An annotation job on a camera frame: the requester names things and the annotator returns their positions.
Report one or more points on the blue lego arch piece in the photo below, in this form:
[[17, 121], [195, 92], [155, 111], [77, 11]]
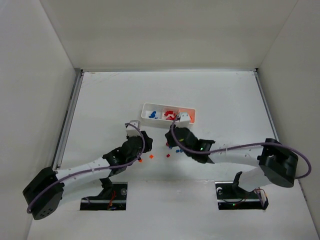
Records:
[[153, 115]]

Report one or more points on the red curved lego piece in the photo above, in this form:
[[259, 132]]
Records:
[[169, 115]]

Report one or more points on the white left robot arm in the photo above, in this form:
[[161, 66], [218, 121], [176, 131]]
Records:
[[50, 188]]

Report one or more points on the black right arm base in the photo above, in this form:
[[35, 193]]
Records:
[[231, 197]]

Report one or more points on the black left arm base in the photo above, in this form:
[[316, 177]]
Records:
[[113, 197]]

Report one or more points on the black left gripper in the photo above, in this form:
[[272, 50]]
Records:
[[145, 139]]

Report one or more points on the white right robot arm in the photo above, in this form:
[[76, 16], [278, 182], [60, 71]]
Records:
[[272, 163]]

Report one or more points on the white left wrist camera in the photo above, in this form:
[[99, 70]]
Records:
[[133, 128]]

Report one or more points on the white three-compartment sorting tray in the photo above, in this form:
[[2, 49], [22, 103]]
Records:
[[162, 116]]

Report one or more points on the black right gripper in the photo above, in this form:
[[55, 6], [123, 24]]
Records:
[[171, 136]]

